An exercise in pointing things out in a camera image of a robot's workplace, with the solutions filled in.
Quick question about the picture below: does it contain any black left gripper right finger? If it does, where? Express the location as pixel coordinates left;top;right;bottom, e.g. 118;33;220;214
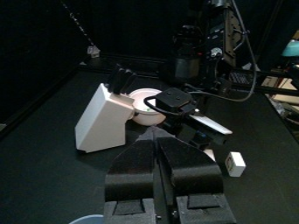
156;129;237;224

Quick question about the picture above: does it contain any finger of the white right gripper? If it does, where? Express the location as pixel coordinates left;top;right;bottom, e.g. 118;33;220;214
201;148;216;162
190;108;233;136

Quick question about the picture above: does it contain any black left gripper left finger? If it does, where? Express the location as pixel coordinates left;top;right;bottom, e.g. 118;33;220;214
104;125;160;224

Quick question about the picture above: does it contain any white toy sushi piece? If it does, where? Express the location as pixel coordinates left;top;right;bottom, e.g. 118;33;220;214
224;151;248;178

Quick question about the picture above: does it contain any white bowl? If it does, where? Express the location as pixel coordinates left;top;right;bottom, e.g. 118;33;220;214
126;87;168;127

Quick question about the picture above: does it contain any white knife block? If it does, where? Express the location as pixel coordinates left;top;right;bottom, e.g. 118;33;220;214
73;82;136;154

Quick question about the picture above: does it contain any light blue bowl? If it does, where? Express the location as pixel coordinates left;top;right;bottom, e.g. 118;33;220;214
69;213;105;224

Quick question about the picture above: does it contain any teal round object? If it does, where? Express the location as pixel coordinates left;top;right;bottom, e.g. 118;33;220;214
280;38;299;58

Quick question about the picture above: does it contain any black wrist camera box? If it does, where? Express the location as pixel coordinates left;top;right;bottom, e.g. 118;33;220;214
153;87;196;116

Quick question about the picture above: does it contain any black cable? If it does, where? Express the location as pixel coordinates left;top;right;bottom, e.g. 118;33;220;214
181;0;259;103

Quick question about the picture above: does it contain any black knife handle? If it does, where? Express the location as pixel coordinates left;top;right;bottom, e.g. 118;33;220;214
106;63;124;92
121;71;137;95
116;67;130;95

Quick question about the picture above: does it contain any metal frame bracket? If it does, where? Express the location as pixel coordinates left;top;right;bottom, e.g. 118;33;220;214
86;45;101;59

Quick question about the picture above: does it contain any thin diagonal brace cord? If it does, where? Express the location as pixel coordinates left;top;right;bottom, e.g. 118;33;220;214
58;0;94;48

